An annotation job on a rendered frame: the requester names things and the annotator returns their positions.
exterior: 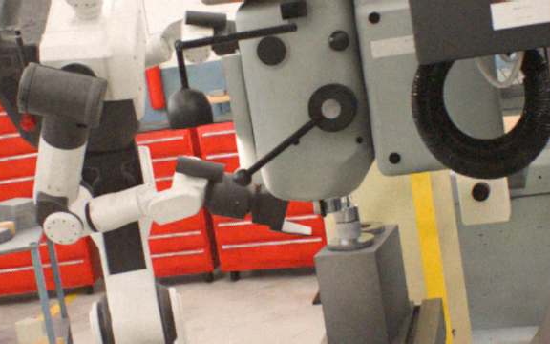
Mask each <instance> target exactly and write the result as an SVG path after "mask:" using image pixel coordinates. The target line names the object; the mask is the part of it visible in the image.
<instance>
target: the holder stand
mask: <svg viewBox="0 0 550 344"><path fill-rule="evenodd" d="M360 225H361V230H362V239H360V240H358V241H354V242H345V243H342V242H339V241H338V237H337V234H336V236H335V237H334V238H333V239H331V240H329V241H328V242H327V244H326V245H325V246H324V247H323V248H322V249H321V250H320V251H319V252H318V254H317V255H316V256H315V257H314V261H315V267H316V273H317V280H318V286H319V292H320V298H321V305H322V312H323V317H324V323H325V330H326V337H327V343H328V344H392V342H393V340H394V339H395V337H396V335H397V332H398V331H399V329H400V327H401V326H402V324H403V322H404V320H405V319H407V317H408V315H409V314H410V311H411V305H410V299H409V292H408V285H407V278H406V271H405V264H404V258H402V250H401V244H400V237H399V229H398V225H397V224H394V225H385V223H382V222H375V221H374V222H362V223H360Z"/></svg>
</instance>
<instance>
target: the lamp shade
mask: <svg viewBox="0 0 550 344"><path fill-rule="evenodd" d="M167 116H168V121H169V127H170V131H177V130H186V129H193V128H198V127H203V125H207V124H211V123H213V122H214V118H213V112H212V105H211V103H210V101H209V99H208V97H207V95H206V93H205V92H203V91H200V90H198V88H196V87H191V86H189V87H185V88H180V89H179V90H178V91H176V92H175V93H174V94H172V95H171V96H170V97H169V102H168V110H167Z"/></svg>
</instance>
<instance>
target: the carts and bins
mask: <svg viewBox="0 0 550 344"><path fill-rule="evenodd" d="M34 211H35V204H34V199H33V198H13V199H9V200H5V201H3V202H2V203H0V255H5V254H11V253H15V252H21V251H27V250H30V251H31V255H32V264H33V269H34V274H35V279H36V285H37V289H38V294H40V299H41V305H42V310H43V314H44V319H45V321H42V322H41V319H36V318H30V317H29V318H26V319H23V320H20V321H18V323H15V327H10V328H6V329H0V344H74V342H73V336H72V331H71V325H70V316H69V315H68V310H67V305H66V300H65V294H64V290H63V285H61V279H60V273H59V268H58V264H57V258H56V253H55V248H54V243H53V241H52V240H51V238H50V237H49V236H48V235H47V234H46V238H47V244H48V249H49V253H50V258H51V264H52V269H53V278H54V283H55V289H56V294H57V300H58V305H59V309H60V310H61V314H62V317H56V318H52V313H51V308H50V303H49V297H48V293H47V288H46V283H45V277H44V272H43V268H42V263H40V257H39V252H38V248H39V245H40V242H41V238H42V235H44V232H45V230H44V229H42V228H41V227H40V225H39V224H38V223H37V222H36V220H35V215H34ZM45 233H46V232H45Z"/></svg>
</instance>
